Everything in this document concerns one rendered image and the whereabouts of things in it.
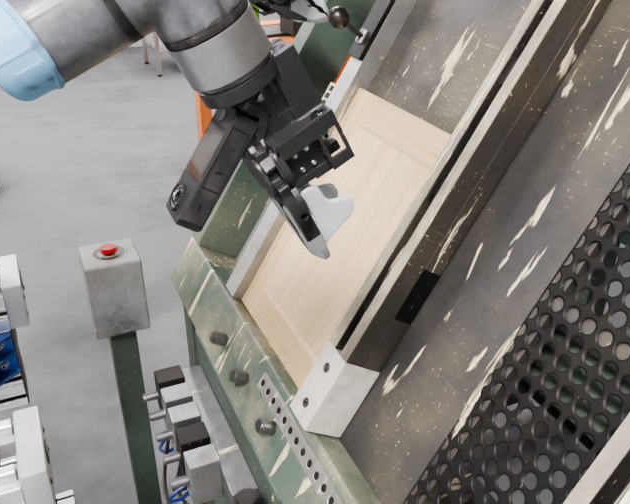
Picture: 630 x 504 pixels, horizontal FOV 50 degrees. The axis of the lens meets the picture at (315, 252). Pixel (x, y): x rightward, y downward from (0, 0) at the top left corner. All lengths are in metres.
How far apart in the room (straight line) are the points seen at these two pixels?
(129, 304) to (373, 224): 0.65
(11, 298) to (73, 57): 0.88
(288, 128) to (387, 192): 0.56
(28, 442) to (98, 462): 1.41
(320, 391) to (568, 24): 0.61
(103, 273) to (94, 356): 1.37
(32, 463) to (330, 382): 0.41
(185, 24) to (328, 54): 1.04
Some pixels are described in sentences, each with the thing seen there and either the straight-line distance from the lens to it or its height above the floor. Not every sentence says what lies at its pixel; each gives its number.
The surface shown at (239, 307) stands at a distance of 1.36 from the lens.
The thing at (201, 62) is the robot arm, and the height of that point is 1.52.
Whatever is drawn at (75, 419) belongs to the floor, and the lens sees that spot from 2.58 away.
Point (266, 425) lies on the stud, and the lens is 1.13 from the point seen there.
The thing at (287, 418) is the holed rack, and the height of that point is 0.89.
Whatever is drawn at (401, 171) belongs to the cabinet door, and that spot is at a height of 1.23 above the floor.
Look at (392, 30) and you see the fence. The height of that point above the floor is 1.40.
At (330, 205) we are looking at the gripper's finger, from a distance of 0.64.
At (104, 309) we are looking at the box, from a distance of 1.55.
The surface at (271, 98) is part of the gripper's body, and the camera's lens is 0.59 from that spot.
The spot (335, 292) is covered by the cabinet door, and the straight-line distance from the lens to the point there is 1.15.
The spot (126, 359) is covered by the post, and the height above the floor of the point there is 0.66.
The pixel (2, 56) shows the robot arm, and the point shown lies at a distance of 0.55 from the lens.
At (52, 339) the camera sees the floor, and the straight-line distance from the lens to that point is 3.01.
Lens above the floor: 1.63
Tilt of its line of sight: 28 degrees down
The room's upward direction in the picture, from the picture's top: straight up
